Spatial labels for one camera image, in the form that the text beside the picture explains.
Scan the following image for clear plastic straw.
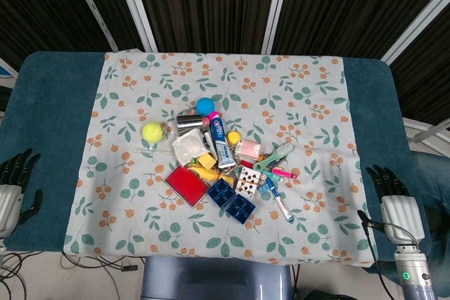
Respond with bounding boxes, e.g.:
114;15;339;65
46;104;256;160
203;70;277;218
135;148;175;157

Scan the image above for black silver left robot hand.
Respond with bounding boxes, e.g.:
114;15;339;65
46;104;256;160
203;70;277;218
0;148;44;238

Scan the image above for blue plastic grid tray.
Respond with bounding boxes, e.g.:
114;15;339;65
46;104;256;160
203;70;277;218
206;177;236;209
225;193;257;226

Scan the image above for floral print cloth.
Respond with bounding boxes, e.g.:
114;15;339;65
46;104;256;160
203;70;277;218
62;51;374;268

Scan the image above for green brush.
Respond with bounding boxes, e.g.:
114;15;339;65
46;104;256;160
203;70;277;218
252;142;295;171

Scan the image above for pink pack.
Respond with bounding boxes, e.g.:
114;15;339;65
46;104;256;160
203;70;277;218
234;138;263;157

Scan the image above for blue white toothpaste tube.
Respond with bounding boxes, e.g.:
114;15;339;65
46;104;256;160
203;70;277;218
209;117;237;170

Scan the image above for blue jeans leg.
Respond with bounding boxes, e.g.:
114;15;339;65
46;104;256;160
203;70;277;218
407;150;450;275

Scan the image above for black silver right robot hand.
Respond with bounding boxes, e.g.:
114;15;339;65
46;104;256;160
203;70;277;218
356;164;426;244

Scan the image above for aluminium rail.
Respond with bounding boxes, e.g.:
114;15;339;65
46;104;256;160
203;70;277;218
402;117;450;145

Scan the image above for white plastic packet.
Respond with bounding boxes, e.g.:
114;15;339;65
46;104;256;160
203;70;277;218
171;129;207;167

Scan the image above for blue ball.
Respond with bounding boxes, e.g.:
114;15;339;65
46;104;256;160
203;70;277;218
195;97;215;115

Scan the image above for yellow tennis ball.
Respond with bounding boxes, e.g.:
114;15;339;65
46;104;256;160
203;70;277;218
141;121;165;143

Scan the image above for white frame post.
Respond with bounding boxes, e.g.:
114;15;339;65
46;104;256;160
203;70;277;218
380;0;450;66
261;0;293;54
65;0;119;52
112;0;158;52

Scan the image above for shiny metal cup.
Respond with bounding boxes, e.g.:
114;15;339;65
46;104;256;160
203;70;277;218
175;114;209;133

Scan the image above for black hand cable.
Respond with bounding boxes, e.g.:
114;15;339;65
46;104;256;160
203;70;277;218
361;221;394;300

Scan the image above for red flat box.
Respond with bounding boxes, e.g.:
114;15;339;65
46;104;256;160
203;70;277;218
164;166;210;208

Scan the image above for blue white board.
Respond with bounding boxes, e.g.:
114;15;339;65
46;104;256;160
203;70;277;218
0;56;19;80

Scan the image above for playing cards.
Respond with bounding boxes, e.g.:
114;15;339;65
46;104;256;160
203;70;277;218
234;168;263;198

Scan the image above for teal table cover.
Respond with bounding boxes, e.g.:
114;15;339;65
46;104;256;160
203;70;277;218
0;50;432;273

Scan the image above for blue white marker pen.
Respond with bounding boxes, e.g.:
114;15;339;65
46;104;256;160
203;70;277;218
266;177;295;224

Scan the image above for teal marker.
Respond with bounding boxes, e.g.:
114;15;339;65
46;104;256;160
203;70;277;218
262;169;284;183

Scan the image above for black floor cables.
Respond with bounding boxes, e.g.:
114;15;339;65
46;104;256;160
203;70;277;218
0;251;41;300

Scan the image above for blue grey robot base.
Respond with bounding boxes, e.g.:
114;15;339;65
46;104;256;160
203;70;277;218
140;256;295;300

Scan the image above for yellow block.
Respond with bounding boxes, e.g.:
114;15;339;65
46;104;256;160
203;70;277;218
197;154;216;171

